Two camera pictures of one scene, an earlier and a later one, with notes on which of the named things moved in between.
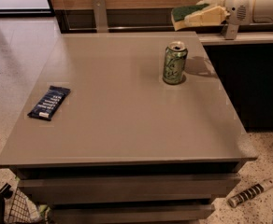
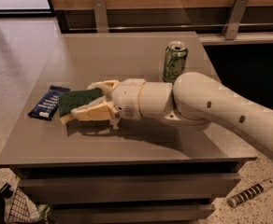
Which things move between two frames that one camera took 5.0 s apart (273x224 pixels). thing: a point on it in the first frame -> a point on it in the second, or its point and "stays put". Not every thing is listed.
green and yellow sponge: x=179 y=14 -> x=69 y=99
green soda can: x=175 y=63 stays put
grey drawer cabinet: x=128 y=128 stays put
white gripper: x=238 y=7 -> x=126 y=97
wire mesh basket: x=24 y=210 stays put
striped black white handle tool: x=251 y=192 stays put
